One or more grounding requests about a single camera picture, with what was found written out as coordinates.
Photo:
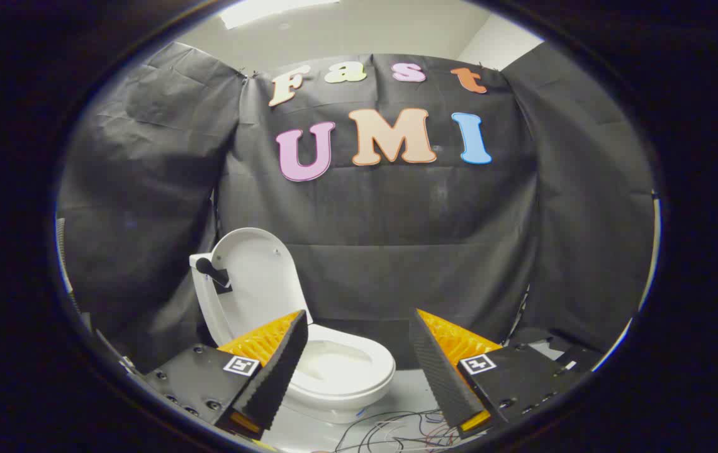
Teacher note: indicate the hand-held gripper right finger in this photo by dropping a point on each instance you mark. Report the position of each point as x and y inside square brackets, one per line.
[437, 371]

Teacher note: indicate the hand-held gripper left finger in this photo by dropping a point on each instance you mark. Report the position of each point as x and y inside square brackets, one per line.
[280, 371]

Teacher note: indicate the white toilet lid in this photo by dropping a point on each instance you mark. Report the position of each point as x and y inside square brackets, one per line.
[258, 283]

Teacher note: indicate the white toilet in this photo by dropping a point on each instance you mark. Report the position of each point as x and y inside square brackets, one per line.
[346, 371]

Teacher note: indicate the black backdrop cloth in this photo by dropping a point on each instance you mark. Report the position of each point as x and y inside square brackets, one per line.
[396, 239]

